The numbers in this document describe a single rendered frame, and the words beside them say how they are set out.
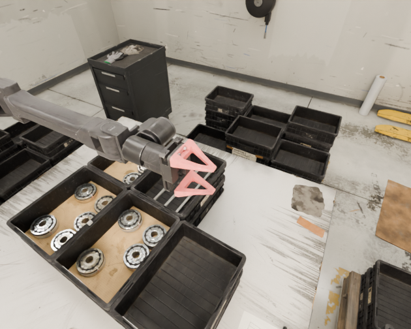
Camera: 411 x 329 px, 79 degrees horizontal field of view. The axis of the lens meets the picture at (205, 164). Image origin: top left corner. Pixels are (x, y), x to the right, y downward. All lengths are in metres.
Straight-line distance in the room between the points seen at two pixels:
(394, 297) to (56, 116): 1.87
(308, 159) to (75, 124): 1.90
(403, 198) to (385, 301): 1.24
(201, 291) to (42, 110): 0.78
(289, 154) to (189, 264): 1.46
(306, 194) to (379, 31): 2.54
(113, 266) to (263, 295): 0.62
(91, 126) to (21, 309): 0.93
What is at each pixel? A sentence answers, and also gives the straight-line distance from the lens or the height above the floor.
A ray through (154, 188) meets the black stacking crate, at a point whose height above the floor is 0.83.
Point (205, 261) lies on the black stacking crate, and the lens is 1.07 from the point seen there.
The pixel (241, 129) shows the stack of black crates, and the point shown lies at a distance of 2.23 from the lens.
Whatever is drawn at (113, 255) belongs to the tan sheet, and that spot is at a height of 0.83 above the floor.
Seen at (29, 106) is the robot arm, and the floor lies 1.47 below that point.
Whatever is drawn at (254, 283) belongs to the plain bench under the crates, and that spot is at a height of 0.70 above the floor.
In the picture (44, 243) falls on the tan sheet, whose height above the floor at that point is 0.83.
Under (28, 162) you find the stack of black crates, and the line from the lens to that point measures 2.51.
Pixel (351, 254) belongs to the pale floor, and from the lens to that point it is 2.29.
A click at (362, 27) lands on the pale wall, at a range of 3.67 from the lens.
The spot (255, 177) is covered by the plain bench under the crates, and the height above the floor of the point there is 0.70.
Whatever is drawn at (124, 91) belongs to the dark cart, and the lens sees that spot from 2.52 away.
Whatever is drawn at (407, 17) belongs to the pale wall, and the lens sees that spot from 3.66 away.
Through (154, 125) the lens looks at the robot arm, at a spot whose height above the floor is 1.48.
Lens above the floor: 1.81
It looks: 45 degrees down
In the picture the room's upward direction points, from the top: straight up
